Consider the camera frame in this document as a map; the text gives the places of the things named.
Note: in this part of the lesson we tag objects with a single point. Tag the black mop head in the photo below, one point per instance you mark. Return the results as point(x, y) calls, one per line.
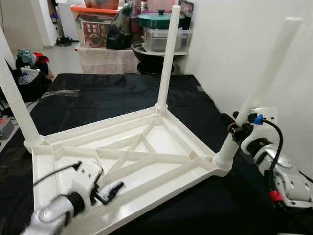
point(64, 41)

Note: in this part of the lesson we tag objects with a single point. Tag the brown basin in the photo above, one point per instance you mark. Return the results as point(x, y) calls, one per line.
point(101, 4)

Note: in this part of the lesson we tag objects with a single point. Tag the clear plastic storage box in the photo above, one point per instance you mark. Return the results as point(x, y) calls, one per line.
point(154, 40)

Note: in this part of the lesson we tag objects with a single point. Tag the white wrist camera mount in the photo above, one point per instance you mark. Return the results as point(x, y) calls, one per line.
point(268, 115)
point(85, 174)

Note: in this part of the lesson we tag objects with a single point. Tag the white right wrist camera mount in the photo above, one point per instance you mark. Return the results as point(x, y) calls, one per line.
point(268, 115)

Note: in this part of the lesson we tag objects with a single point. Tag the white plastic table leg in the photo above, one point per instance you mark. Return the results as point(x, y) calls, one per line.
point(168, 58)
point(17, 107)
point(274, 68)

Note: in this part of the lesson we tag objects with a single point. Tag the white plastic table top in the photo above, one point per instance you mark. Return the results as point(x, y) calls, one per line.
point(161, 142)

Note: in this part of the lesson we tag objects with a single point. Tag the black cloth cover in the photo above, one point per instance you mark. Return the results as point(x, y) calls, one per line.
point(112, 98)

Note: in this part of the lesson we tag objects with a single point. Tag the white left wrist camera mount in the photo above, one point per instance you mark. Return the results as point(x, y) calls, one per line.
point(85, 174)

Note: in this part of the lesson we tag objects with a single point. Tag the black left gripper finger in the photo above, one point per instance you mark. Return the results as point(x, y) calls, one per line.
point(113, 191)

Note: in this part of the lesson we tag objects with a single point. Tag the grey charger with red label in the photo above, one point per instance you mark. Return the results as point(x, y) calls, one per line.
point(6, 128)

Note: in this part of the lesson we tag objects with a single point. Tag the yellow rubber band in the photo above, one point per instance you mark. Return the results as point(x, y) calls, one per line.
point(233, 129)

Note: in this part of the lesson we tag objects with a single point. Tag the beige cloth covered table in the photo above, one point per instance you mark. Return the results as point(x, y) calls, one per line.
point(107, 61)

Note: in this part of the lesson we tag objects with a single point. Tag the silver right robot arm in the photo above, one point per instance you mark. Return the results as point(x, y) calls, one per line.
point(288, 181)

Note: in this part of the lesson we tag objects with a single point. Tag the dark printed packet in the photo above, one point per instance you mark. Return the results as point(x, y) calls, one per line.
point(187, 8)

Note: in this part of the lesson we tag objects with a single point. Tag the flat clear plastic strip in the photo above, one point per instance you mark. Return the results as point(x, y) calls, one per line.
point(58, 93)

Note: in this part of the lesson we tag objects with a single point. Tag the green pot lid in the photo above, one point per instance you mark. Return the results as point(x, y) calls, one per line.
point(154, 19)

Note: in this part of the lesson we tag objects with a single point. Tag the open black suitcase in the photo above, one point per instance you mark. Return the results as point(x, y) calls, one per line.
point(29, 88)

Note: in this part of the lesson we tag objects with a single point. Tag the white plastic bag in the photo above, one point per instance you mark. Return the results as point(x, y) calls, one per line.
point(29, 73)

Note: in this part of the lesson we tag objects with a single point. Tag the teal plush toy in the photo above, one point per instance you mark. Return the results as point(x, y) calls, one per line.
point(27, 57)

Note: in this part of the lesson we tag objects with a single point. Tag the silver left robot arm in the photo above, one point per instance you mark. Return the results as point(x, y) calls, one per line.
point(54, 215)

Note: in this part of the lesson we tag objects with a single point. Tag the white shelf board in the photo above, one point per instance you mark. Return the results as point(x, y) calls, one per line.
point(183, 52)

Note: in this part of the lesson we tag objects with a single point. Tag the black wok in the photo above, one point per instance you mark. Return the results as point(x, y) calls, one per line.
point(146, 61)

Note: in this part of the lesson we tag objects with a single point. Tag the clear storage box orange lid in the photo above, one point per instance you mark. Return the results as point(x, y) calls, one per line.
point(93, 9)

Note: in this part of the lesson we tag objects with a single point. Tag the red cloth item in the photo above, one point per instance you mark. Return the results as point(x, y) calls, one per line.
point(42, 58)

